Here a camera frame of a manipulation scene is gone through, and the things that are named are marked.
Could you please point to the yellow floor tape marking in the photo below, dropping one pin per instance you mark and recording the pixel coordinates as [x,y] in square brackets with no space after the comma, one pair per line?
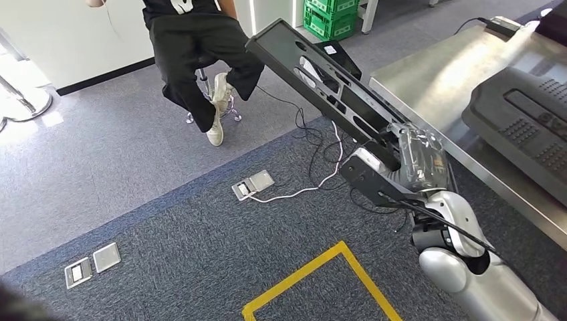
[310,266]

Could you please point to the stainless steel workbench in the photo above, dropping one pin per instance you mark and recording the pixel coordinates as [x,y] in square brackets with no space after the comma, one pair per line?
[443,75]

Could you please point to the black carrying case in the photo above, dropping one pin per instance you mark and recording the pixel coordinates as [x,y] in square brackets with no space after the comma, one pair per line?
[553,24]

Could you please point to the chrome stanchion post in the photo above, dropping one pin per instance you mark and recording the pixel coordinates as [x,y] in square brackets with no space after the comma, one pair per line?
[26,106]

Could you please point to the chrome swivel stool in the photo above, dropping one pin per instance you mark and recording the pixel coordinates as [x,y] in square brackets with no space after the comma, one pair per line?
[203,82]

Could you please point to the white table frame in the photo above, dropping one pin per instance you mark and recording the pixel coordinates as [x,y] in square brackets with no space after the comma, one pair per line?
[370,17]

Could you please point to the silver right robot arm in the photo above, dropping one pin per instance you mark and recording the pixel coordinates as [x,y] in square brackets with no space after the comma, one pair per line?
[478,283]

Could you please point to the black plastic engine cover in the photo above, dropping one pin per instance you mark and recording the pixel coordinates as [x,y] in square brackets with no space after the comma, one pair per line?
[509,115]

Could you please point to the metal floor socket box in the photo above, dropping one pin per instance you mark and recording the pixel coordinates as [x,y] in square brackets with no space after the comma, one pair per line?
[106,258]
[259,181]

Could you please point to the black right wrist camera bracket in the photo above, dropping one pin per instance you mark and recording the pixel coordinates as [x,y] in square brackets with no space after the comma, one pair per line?
[367,177]

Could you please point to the green plastic crate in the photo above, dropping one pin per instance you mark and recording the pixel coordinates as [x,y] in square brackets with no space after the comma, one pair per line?
[336,4]
[330,26]

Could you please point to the black plastic plate frame part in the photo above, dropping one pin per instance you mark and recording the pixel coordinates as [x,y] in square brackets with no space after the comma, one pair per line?
[274,48]

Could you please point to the person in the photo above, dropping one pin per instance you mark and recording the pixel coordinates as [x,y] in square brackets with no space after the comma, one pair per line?
[190,44]

